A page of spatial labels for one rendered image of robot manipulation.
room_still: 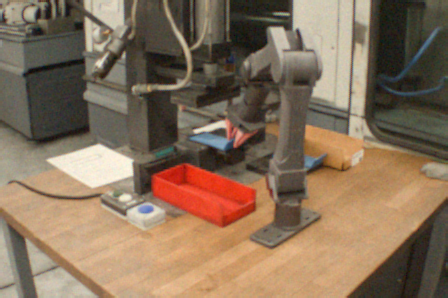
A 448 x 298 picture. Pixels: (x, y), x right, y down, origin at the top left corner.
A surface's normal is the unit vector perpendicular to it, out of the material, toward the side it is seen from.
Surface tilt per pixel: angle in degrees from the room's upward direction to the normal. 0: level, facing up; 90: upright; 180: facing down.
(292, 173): 97
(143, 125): 90
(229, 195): 90
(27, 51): 90
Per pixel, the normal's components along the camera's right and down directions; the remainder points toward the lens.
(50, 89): 0.69, 0.25
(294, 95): 0.22, 0.46
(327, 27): -0.72, 0.24
